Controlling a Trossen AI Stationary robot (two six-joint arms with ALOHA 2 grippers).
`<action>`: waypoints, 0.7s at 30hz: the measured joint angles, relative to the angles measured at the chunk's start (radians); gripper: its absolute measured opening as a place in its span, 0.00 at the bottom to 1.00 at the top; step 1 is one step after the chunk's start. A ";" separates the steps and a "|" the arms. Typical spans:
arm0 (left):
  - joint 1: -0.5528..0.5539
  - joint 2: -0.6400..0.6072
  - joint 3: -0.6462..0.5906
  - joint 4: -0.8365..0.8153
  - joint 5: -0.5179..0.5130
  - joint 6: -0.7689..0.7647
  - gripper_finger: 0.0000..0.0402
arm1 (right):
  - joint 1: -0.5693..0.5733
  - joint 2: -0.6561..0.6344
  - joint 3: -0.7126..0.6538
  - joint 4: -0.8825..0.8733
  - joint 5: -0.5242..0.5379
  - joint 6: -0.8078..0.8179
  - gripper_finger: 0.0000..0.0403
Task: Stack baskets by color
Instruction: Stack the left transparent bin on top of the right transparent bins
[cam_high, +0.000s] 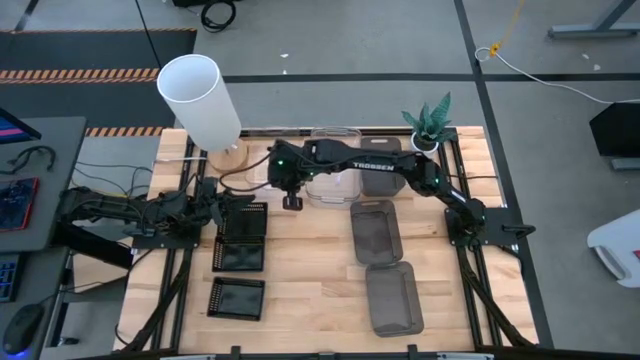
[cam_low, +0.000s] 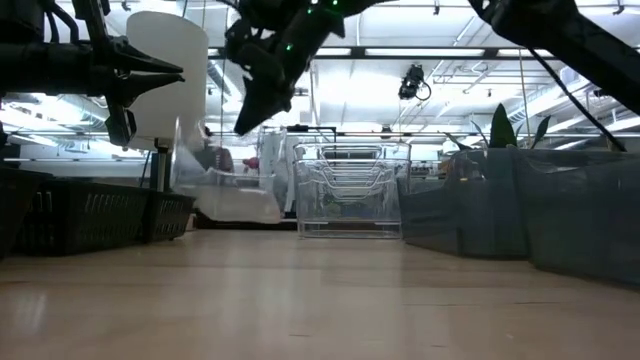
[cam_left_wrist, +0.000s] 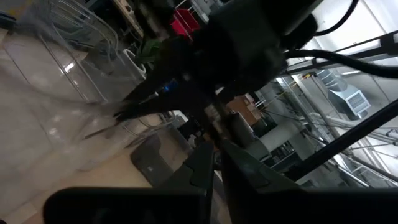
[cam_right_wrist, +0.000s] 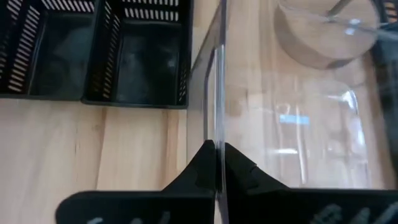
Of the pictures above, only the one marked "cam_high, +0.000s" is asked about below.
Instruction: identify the black looped cable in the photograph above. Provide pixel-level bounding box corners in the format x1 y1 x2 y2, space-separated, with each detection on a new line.
2 144 57 176

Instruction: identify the yellow hanging cord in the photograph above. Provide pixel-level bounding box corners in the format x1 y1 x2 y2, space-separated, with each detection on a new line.
488 0 527 57

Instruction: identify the thin black cable bundle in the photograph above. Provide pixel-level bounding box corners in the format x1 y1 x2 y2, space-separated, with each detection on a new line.
69 159 156 201

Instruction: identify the thin black floor cable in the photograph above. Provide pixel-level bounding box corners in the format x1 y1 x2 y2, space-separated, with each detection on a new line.
133 0 164 69

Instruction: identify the clear plastic basket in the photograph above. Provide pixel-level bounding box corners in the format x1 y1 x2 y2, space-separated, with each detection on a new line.
305 126 363 209
243 129 307 204
306 127 362 207

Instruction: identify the grey table leg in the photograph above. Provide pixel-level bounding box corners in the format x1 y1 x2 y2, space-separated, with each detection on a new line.
546 0 640 40

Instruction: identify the red mouse pad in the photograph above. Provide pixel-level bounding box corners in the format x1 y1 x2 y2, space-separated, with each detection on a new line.
0 176 40 233

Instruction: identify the white plastic object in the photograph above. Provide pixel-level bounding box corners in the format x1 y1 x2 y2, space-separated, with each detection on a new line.
586 208 640 290

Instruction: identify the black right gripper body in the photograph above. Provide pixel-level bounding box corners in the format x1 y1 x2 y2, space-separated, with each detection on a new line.
267 141 310 194

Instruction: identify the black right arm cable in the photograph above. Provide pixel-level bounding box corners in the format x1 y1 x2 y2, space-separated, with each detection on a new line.
218 149 275 194

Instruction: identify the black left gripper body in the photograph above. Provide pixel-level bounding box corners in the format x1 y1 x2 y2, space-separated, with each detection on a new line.
192 175 226 226

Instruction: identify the green plant in white pot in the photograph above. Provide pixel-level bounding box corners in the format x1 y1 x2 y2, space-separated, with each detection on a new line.
401 91 459 154

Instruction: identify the computer monitor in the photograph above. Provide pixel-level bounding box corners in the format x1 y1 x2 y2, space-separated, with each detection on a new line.
0 107 43 146

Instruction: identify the white floor cable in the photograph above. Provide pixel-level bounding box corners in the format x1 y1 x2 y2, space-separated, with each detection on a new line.
473 46 640 106

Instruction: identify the black box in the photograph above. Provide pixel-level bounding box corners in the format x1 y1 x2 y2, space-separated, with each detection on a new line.
588 101 640 172

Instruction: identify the black aluminium table frame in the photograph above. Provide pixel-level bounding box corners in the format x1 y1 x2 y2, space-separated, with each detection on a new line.
114 127 539 360

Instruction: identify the coiled black cable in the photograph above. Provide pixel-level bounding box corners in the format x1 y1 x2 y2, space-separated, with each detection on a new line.
199 0 238 34

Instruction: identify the black computer mouse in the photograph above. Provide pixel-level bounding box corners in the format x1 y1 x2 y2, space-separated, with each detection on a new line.
2 302 46 357

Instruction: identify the black keyboard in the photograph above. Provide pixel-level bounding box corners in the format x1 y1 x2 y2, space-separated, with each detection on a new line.
0 253 20 304

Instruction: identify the grey desk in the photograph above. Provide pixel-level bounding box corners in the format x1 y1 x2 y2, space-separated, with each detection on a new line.
0 115 89 360

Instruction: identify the white cylinder table lamp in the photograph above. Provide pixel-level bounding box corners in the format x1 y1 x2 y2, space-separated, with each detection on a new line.
156 53 249 174

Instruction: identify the white lamp cable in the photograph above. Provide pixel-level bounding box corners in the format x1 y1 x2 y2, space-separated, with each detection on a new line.
152 155 210 164

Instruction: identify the black hazard-striped floor mat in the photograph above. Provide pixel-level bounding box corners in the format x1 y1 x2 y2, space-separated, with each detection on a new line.
0 28 199 139

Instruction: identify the black slotted plastic basket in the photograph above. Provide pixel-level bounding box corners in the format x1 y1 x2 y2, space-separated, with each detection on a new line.
206 276 266 322
218 201 269 239
211 235 266 273

